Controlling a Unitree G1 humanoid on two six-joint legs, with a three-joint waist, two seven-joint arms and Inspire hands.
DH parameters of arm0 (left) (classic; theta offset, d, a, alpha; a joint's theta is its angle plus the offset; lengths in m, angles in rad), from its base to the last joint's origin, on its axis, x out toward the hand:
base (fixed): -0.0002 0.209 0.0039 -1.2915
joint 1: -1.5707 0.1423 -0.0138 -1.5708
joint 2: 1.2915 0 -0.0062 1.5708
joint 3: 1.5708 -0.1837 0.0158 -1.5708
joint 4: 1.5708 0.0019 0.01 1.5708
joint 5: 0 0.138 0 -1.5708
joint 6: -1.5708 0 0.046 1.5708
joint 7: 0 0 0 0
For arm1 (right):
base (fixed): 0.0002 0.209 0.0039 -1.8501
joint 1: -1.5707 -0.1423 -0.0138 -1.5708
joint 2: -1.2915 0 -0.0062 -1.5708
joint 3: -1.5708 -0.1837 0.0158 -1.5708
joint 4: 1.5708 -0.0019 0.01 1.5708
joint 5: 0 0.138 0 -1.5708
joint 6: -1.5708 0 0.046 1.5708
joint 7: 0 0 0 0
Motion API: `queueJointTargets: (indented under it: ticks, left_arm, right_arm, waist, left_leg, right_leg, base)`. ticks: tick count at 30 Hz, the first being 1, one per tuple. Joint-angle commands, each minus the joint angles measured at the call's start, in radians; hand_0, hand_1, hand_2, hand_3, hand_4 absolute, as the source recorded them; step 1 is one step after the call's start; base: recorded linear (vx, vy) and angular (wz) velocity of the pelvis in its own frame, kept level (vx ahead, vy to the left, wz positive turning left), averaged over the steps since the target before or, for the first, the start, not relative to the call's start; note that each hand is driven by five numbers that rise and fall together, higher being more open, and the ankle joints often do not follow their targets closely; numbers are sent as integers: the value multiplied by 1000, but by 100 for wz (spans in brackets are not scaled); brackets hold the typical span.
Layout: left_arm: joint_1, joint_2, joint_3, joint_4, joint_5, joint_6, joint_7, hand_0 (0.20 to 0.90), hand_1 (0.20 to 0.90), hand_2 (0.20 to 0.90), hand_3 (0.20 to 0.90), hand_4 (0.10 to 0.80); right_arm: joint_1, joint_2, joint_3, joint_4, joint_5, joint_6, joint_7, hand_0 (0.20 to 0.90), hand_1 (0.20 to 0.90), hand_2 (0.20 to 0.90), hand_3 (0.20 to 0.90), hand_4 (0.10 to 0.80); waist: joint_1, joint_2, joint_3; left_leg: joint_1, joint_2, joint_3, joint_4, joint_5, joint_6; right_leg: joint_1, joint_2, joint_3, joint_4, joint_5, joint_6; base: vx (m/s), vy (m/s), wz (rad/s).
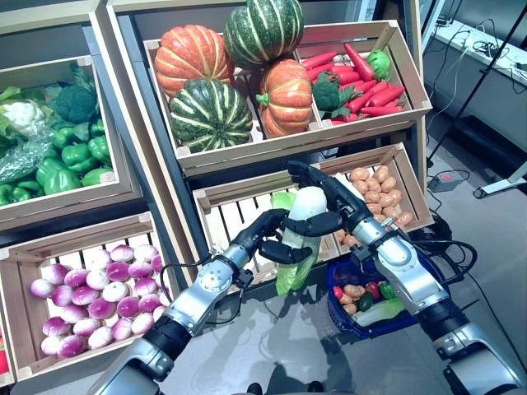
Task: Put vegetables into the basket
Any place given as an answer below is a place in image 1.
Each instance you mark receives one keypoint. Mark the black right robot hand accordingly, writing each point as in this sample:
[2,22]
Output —
[341,201]

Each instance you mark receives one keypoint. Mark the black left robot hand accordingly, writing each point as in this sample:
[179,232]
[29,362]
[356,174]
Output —
[251,232]

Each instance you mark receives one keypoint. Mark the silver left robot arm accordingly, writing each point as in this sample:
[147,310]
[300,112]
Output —
[206,284]

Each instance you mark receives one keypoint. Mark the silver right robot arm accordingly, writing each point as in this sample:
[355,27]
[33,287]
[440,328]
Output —
[411,267]

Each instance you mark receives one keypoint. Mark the blue plastic shopping basket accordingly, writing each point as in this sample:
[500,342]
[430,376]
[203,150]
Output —
[339,271]

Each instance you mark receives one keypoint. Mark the brown potato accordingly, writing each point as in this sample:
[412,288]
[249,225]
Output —
[405,218]
[359,173]
[381,173]
[350,308]
[354,291]

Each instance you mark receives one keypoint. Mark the wooden slat crate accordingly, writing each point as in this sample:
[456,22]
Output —
[82,238]
[62,203]
[243,193]
[247,145]
[411,181]
[411,70]

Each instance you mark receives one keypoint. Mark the red tomato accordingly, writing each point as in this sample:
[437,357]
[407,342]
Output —
[3,354]
[338,293]

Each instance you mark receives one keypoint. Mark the red bell pepper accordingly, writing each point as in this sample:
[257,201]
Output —
[372,290]

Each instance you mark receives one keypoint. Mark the red carrot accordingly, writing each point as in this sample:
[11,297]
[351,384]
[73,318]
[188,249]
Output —
[387,96]
[367,98]
[382,111]
[359,61]
[319,60]

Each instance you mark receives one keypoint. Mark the green bell pepper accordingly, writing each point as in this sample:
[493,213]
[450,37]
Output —
[62,183]
[63,138]
[96,177]
[101,150]
[387,291]
[78,156]

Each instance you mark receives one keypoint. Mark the dark green avocado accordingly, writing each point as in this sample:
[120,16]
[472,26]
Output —
[365,302]

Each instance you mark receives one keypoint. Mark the purple white turnip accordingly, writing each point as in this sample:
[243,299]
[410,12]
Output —
[122,253]
[76,277]
[115,291]
[118,270]
[41,288]
[145,252]

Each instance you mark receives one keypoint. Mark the orange pumpkin with green stem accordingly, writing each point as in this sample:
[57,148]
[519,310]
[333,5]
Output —
[288,98]

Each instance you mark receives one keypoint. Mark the green striped pumpkin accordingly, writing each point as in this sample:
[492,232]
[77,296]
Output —
[210,117]
[263,33]

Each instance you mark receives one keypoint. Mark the small green cabbage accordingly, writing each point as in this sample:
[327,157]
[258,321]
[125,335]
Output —
[379,63]

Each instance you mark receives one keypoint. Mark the black left robot foot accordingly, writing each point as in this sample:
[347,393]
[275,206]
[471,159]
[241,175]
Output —
[255,389]

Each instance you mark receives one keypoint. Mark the black robot foot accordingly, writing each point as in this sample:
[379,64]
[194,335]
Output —
[255,389]
[315,387]

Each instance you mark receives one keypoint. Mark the white desk leg with caster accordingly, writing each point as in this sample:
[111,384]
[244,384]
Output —
[502,185]

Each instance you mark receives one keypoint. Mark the black right robot foot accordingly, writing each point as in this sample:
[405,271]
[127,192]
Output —
[315,387]

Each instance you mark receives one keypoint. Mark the white desk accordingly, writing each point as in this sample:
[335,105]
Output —
[494,103]

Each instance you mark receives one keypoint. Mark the black tripod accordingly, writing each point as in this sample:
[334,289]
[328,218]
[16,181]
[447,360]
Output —
[479,82]

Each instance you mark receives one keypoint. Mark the large orange pumpkin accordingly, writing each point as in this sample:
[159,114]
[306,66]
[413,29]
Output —
[189,57]

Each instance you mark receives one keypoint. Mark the green leafy vegetable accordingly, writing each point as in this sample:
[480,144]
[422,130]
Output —
[82,78]

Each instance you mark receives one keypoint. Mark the bagged leafy greens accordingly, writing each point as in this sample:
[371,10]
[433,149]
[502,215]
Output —
[20,158]

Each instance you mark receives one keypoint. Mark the wooden display stand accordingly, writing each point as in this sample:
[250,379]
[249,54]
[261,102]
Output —
[41,18]
[164,5]

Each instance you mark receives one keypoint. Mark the white cauliflower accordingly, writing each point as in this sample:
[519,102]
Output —
[22,115]

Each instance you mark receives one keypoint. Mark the grey power strip red switch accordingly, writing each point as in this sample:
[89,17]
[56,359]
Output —
[446,181]

